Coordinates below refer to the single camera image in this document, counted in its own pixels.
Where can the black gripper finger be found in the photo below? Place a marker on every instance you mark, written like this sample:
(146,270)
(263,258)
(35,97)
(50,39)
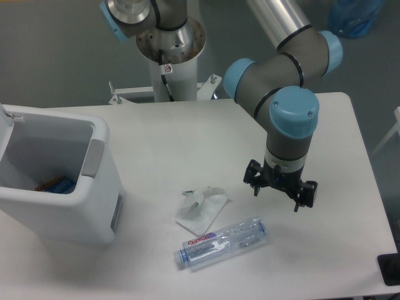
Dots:
(305,194)
(254,176)

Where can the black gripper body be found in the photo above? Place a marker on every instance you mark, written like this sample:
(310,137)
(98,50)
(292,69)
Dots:
(287,182)

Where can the clear plastic wrapper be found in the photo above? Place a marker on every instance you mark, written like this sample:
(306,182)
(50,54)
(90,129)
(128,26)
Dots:
(200,207)

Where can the clear plastic water bottle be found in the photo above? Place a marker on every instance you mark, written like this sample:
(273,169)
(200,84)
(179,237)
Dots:
(221,244)

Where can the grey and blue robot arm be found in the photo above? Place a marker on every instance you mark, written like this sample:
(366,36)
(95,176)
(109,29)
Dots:
(272,93)

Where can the blue and orange trash item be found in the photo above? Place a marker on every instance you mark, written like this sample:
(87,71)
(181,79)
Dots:
(58,185)

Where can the white trash can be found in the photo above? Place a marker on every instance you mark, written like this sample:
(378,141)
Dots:
(38,145)

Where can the black device at table edge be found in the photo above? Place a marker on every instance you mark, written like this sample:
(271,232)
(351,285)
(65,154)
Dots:
(389,268)

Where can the white furniture leg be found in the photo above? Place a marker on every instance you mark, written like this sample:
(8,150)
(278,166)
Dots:
(393,131)

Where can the blue plastic bag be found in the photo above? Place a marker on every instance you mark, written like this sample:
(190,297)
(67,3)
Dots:
(353,19)

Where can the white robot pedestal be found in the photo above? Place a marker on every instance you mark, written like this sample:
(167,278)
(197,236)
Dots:
(172,57)

